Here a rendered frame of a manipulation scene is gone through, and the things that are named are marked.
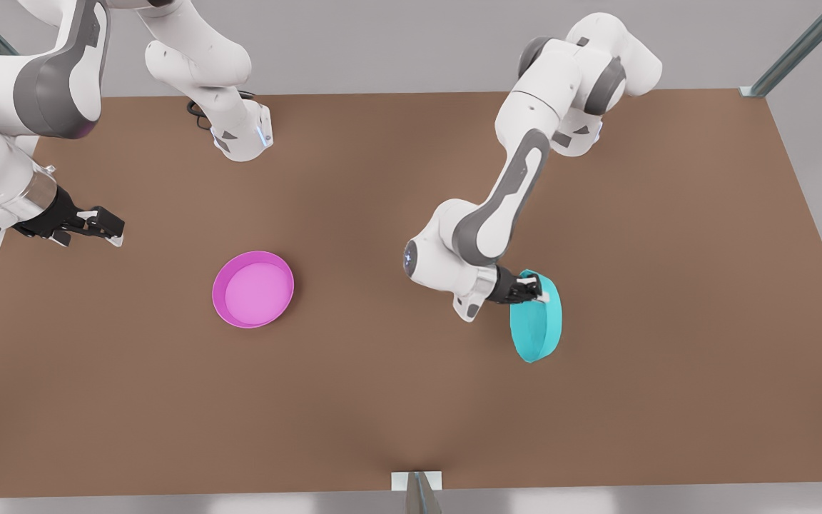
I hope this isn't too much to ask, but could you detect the blue plate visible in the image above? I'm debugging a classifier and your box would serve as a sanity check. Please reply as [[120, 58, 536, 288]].
[[509, 269, 564, 363]]

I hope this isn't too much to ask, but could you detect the pink plate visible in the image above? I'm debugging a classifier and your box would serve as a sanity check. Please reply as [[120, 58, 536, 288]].
[[212, 251, 295, 329]]

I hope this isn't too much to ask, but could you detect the black cable loop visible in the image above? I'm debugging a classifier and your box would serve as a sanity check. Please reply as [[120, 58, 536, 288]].
[[186, 90, 257, 131]]

